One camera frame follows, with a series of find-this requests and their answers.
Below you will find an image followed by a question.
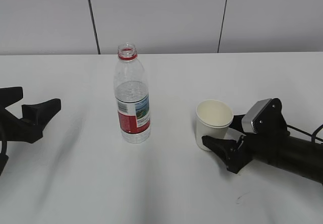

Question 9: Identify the clear plastic water bottle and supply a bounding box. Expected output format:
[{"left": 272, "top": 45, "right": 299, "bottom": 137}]
[{"left": 114, "top": 43, "right": 151, "bottom": 144}]

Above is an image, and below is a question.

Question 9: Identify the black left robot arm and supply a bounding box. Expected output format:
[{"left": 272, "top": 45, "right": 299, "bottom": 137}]
[{"left": 1, "top": 86, "right": 62, "bottom": 172}]

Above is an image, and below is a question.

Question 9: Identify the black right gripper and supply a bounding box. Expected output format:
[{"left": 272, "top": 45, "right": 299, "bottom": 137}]
[{"left": 202, "top": 100, "right": 290, "bottom": 174}]

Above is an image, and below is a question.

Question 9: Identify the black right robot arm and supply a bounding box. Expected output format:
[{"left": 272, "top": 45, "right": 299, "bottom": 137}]
[{"left": 201, "top": 98, "right": 322, "bottom": 183}]

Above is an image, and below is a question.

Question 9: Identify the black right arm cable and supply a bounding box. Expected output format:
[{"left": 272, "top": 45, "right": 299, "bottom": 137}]
[{"left": 286, "top": 123, "right": 323, "bottom": 144}]

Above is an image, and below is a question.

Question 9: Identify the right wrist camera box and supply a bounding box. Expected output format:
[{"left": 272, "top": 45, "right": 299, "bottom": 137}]
[{"left": 241, "top": 98, "right": 272, "bottom": 134}]

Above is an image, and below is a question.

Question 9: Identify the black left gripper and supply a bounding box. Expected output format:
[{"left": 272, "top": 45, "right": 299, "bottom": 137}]
[{"left": 0, "top": 86, "right": 61, "bottom": 143}]

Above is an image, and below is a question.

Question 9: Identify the white paper cup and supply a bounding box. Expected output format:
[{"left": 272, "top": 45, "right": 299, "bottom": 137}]
[{"left": 195, "top": 99, "right": 234, "bottom": 151}]

